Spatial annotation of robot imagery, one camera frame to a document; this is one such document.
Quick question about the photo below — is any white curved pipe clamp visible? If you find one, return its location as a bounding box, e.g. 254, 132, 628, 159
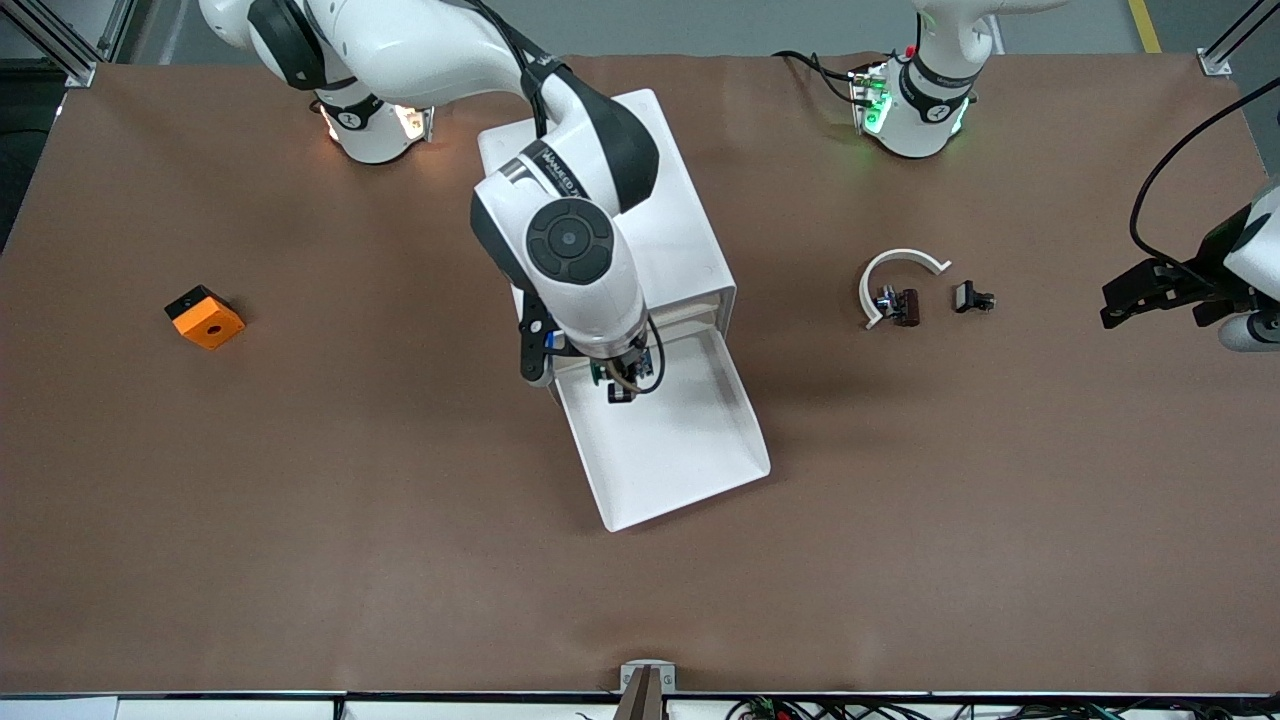
860, 248, 953, 331

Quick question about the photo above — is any green push button switch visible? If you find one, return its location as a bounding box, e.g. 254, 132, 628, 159
588, 345, 663, 393

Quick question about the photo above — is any aluminium frame post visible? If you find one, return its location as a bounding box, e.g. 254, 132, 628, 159
1198, 0, 1280, 78
20, 0, 101, 89

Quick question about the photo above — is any orange block with hole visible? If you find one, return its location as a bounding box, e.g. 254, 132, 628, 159
164, 284, 246, 351

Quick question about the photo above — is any brown table mat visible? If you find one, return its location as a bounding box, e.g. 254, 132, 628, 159
0, 52, 1280, 696

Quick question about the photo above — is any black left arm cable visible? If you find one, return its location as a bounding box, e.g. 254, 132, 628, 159
1130, 75, 1280, 276

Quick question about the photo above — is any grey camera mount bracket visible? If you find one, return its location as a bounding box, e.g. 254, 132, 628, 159
615, 660, 678, 720

